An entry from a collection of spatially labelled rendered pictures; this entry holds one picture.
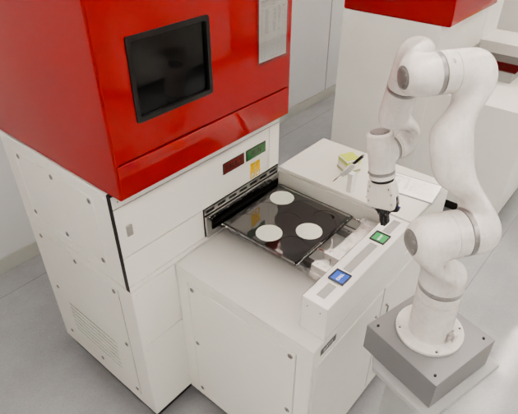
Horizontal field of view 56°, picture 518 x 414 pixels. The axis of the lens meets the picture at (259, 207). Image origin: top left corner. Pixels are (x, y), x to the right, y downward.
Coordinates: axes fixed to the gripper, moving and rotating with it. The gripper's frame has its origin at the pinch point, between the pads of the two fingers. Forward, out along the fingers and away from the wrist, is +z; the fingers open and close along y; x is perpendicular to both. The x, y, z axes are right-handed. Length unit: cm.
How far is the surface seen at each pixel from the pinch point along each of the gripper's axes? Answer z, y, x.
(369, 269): 10.7, 2.2, -15.2
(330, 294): 8.7, -0.2, -34.0
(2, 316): 66, -190, -80
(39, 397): 79, -131, -93
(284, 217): 6.2, -40.7, -5.4
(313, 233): 9.3, -26.2, -6.5
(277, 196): 4, -51, 4
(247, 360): 43, -32, -46
